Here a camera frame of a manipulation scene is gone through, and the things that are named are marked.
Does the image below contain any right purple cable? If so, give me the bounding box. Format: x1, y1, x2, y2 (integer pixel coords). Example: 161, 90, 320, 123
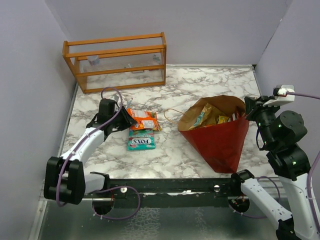
228, 92, 320, 233

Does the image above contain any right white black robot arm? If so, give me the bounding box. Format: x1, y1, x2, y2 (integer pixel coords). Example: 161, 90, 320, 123
229, 96, 320, 240

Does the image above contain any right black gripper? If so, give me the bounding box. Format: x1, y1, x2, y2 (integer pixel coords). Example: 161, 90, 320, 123
244, 94, 283, 147

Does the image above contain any gold teal chips bag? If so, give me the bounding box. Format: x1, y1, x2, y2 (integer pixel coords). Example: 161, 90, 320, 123
189, 103, 224, 130

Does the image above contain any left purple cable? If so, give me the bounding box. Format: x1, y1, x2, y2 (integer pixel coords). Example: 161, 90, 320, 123
55, 86, 141, 221

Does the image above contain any red orange snack packet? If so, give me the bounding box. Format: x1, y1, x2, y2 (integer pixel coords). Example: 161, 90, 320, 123
231, 106, 245, 121

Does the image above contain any teal Fox's candy bag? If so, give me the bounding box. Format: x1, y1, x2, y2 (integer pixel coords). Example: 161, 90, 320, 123
127, 129, 156, 151

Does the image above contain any orange wooden rack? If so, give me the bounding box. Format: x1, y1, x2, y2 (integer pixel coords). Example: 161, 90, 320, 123
62, 32, 167, 94

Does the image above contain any small patterned cup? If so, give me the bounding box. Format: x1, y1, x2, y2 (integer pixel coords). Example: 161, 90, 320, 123
87, 55, 100, 66

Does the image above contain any orange silver snack packet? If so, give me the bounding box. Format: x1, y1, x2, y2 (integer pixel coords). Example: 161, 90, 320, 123
127, 108, 162, 132

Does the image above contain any purple cable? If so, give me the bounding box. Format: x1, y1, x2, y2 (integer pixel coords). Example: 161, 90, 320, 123
55, 86, 141, 221
228, 92, 320, 233

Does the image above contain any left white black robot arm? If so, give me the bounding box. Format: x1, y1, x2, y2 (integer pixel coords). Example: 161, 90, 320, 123
43, 99, 137, 206

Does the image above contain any red brown paper bag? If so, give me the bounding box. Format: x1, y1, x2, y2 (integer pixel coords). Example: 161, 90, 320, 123
176, 95, 249, 174

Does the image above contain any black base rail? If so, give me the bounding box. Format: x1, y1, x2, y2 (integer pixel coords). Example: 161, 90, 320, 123
82, 177, 251, 209

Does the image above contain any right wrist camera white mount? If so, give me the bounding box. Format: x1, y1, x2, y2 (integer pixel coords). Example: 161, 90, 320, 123
263, 84, 295, 107

